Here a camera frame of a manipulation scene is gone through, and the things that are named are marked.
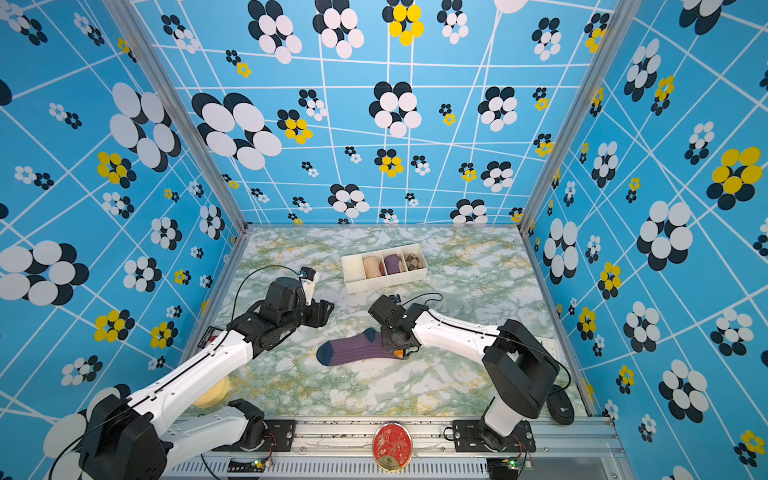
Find purple striped sock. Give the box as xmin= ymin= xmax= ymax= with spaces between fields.
xmin=316 ymin=328 xmax=405 ymax=366

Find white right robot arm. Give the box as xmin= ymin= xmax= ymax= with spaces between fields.
xmin=368 ymin=295 xmax=564 ymax=452

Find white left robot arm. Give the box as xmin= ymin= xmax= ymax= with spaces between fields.
xmin=48 ymin=267 xmax=334 ymax=479

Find white divided organizer tray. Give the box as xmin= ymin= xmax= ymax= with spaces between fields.
xmin=341 ymin=244 xmax=428 ymax=294

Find pink rolled sock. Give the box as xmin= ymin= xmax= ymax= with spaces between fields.
xmin=363 ymin=256 xmax=386 ymax=279

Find purple rolled sock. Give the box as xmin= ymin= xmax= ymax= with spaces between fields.
xmin=384 ymin=254 xmax=405 ymax=275

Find brown patterned rolled sock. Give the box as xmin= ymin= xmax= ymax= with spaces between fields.
xmin=404 ymin=253 xmax=424 ymax=271

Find small picture card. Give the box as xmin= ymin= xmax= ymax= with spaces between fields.
xmin=197 ymin=326 xmax=223 ymax=349

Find yellow round sponge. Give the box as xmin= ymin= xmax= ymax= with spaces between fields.
xmin=193 ymin=376 xmax=230 ymax=409

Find red round badge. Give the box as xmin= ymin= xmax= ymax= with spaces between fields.
xmin=372 ymin=422 xmax=413 ymax=473

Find white power socket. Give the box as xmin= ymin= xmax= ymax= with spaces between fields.
xmin=536 ymin=337 xmax=560 ymax=360

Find left green circuit board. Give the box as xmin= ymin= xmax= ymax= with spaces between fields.
xmin=227 ymin=459 xmax=273 ymax=474

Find green circuit board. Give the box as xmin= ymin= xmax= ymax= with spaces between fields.
xmin=487 ymin=458 xmax=524 ymax=479
xmin=227 ymin=459 xmax=273 ymax=474

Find black computer mouse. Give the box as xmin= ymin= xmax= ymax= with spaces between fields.
xmin=546 ymin=385 xmax=575 ymax=425

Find right green circuit board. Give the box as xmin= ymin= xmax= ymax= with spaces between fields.
xmin=487 ymin=458 xmax=524 ymax=479

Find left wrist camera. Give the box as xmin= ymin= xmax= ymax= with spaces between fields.
xmin=299 ymin=266 xmax=317 ymax=306

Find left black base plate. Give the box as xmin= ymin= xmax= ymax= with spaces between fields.
xmin=215 ymin=419 xmax=297 ymax=453

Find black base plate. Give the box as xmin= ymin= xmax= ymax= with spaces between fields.
xmin=215 ymin=419 xmax=297 ymax=453
xmin=451 ymin=420 xmax=537 ymax=454

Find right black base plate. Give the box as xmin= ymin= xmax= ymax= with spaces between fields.
xmin=451 ymin=420 xmax=537 ymax=454

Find aluminium front rail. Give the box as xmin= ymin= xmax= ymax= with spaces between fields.
xmin=158 ymin=418 xmax=636 ymax=479

